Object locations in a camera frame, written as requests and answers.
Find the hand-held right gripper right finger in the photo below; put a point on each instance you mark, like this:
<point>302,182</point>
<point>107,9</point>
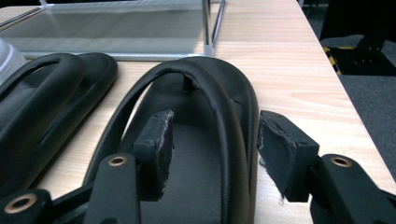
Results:
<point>289,155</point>

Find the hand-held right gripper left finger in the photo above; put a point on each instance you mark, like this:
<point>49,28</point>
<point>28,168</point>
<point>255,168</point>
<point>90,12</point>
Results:
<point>154,149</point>

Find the black slipper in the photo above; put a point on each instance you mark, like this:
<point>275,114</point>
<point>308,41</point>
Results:
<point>193,174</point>
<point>46,102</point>

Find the metal shoe rack grey shelves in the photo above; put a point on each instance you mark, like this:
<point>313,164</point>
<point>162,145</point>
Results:
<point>109,31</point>

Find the white sneaker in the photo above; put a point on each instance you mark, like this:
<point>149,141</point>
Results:
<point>9,62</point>

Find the black stand base striped edge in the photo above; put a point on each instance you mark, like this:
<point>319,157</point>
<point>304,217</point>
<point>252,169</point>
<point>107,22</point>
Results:
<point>367,62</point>

